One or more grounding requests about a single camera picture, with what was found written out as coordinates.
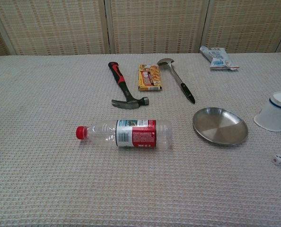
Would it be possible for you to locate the white paper cup blue stripe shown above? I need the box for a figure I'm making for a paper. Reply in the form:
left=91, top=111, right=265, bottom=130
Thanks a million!
left=254, top=91, right=281, bottom=132

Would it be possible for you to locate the clear plastic bottle red cap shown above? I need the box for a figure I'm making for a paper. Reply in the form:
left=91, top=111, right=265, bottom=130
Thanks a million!
left=75, top=119, right=173, bottom=149

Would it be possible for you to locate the yellow biscuit box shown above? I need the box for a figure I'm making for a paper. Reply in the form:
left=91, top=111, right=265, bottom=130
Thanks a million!
left=138, top=64, right=164, bottom=92

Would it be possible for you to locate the red black claw hammer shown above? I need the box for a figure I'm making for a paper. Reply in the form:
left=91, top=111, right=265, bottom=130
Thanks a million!
left=108, top=61, right=150, bottom=110

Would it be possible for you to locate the white blue snack bag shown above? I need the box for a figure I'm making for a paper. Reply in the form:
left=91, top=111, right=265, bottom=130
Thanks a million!
left=199, top=45, right=240, bottom=71

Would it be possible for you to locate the beige woven tablecloth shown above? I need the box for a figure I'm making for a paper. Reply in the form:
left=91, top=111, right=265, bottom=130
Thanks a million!
left=0, top=52, right=281, bottom=227

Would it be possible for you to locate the steel ladle black handle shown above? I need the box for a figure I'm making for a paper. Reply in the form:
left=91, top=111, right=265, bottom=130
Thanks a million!
left=157, top=58, right=196, bottom=104

